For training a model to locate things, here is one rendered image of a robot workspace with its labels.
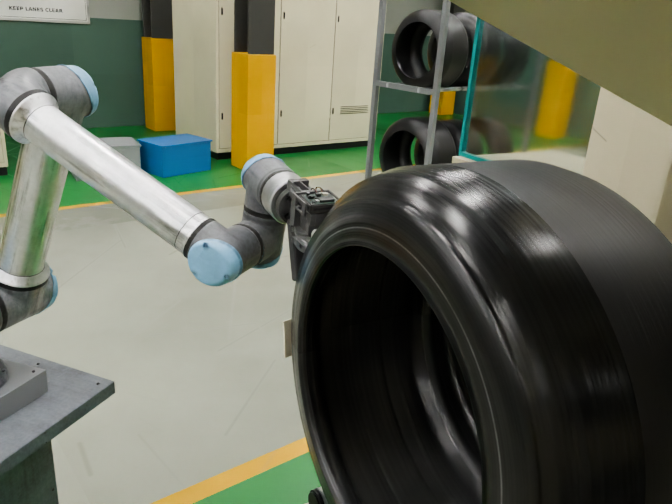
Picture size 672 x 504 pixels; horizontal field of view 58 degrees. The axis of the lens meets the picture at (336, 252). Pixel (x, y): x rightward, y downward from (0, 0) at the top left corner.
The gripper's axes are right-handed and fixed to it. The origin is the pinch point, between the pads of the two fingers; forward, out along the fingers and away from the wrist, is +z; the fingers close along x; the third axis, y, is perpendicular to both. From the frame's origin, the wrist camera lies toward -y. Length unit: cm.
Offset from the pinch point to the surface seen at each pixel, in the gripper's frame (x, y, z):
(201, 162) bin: 137, -177, -523
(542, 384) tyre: -9, 16, 48
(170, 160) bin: 102, -169, -510
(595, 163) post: 26.3, 22.8, 19.6
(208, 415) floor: 18, -138, -117
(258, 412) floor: 38, -137, -110
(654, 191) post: 26.3, 22.5, 29.3
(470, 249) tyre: -9.4, 22.3, 36.2
